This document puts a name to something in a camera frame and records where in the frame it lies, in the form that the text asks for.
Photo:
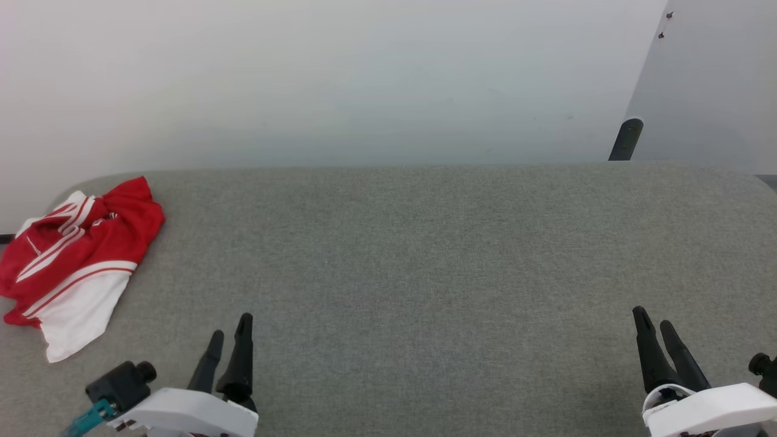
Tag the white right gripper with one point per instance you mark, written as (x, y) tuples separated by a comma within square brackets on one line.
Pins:
[(710, 413)]

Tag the dark rounded door stop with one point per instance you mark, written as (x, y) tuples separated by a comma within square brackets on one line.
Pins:
[(626, 139)]

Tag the light grey door panel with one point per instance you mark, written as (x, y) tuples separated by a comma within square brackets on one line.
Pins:
[(716, 91)]

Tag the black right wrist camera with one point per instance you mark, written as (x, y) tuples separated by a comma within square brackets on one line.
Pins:
[(766, 370)]

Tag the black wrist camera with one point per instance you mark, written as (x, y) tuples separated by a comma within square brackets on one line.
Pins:
[(118, 383), (766, 370)]

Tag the red and white jersey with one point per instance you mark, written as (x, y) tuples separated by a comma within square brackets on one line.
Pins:
[(73, 261)]

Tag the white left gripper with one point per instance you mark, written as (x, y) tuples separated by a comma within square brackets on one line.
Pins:
[(188, 416)]

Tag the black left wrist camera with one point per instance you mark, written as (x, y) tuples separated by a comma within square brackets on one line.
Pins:
[(118, 383)]

